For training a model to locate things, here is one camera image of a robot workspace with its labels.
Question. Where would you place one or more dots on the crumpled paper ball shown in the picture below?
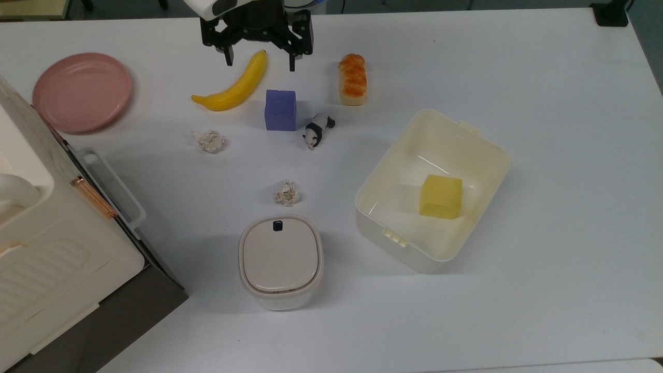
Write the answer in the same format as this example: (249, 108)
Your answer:
(287, 193)
(209, 141)

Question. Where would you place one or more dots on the toy panda figure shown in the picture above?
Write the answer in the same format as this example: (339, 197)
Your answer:
(317, 130)

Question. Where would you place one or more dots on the toy bread loaf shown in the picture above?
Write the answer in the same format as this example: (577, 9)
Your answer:
(352, 79)

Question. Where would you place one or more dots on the yellow banana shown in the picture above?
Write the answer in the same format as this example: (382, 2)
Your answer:
(238, 87)

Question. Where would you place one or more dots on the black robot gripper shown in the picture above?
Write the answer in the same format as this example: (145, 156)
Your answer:
(257, 28)

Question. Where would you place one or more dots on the white toy oven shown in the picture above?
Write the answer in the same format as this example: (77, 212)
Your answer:
(62, 243)

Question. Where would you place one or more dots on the yellow sponge cube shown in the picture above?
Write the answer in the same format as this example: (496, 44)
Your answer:
(441, 196)

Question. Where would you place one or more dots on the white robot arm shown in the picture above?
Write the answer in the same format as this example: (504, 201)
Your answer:
(215, 6)

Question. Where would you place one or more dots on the pink plate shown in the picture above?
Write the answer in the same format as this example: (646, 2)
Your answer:
(81, 91)

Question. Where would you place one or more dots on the black table clamp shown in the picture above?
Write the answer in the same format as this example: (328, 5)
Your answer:
(611, 13)

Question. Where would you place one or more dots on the purple cube block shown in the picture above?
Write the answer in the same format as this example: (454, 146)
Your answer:
(280, 110)

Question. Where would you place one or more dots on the white lidded trash can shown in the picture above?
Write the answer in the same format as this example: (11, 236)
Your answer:
(280, 261)

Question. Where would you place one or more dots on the cream plastic box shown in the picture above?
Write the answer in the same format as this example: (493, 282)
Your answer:
(433, 190)

